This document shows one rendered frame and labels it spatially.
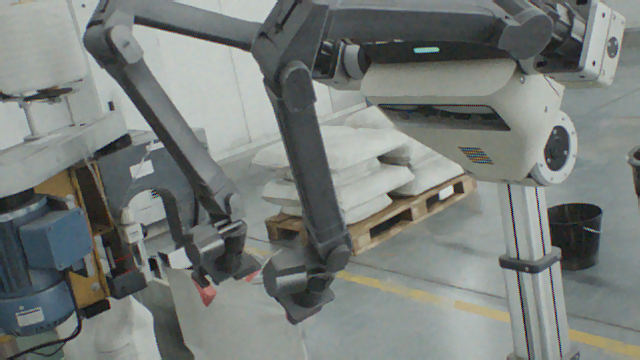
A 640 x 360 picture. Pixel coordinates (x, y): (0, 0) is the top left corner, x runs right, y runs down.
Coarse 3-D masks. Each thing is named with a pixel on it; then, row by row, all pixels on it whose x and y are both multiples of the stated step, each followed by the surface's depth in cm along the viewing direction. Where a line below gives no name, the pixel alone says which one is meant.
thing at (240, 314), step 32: (192, 288) 175; (224, 288) 174; (256, 288) 162; (192, 320) 184; (224, 320) 163; (256, 320) 157; (192, 352) 187; (224, 352) 168; (256, 352) 160; (288, 352) 154
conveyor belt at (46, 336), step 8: (32, 336) 337; (40, 336) 335; (48, 336) 333; (56, 336) 332; (24, 344) 330; (32, 344) 328; (56, 344) 323; (40, 352) 319; (48, 352) 318; (56, 352) 316
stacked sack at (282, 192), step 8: (272, 184) 499; (280, 184) 496; (288, 184) 493; (264, 192) 503; (272, 192) 497; (280, 192) 492; (288, 192) 487; (296, 192) 482; (272, 200) 499; (280, 200) 492; (288, 200) 486; (296, 200) 480
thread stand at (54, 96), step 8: (64, 88) 158; (72, 88) 158; (0, 96) 171; (8, 96) 171; (16, 96) 169; (24, 96) 165; (32, 96) 154; (40, 96) 152; (48, 96) 152; (56, 96) 151; (64, 96) 152; (24, 104) 165; (32, 104) 166; (32, 120) 167; (32, 128) 167; (32, 136) 166; (40, 136) 166
